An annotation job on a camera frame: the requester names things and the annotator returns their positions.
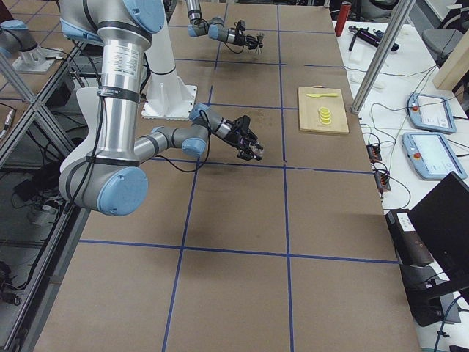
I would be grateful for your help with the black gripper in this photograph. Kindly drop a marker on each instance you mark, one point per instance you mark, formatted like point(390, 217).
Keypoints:
point(233, 138)
point(243, 39)

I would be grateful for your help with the clear glass cup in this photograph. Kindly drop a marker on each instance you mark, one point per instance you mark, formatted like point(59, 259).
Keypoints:
point(257, 150)

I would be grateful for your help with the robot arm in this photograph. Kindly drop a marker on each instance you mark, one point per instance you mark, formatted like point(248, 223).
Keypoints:
point(214, 28)
point(140, 107)

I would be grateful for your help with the bamboo cutting board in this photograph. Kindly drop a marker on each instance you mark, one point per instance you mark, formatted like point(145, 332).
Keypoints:
point(309, 116)

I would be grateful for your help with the yellow plastic knife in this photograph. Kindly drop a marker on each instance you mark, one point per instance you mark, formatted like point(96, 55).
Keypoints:
point(322, 95)

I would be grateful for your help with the teach pendant near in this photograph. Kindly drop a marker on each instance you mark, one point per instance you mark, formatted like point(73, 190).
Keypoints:
point(431, 155)

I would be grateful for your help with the teach pendant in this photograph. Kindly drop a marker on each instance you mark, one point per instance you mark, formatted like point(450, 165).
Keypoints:
point(430, 113)
point(431, 155)

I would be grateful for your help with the teach pendant far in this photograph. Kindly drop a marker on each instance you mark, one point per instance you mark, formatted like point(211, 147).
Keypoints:
point(430, 113)

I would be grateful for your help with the black monitor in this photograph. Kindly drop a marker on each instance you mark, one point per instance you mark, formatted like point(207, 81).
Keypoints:
point(441, 221)

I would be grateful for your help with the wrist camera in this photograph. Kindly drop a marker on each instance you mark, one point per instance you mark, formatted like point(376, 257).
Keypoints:
point(241, 125)
point(240, 27)

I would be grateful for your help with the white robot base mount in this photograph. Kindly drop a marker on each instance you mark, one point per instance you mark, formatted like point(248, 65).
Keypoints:
point(167, 97)

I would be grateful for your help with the aluminium frame post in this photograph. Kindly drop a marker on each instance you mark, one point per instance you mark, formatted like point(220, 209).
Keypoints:
point(402, 11)

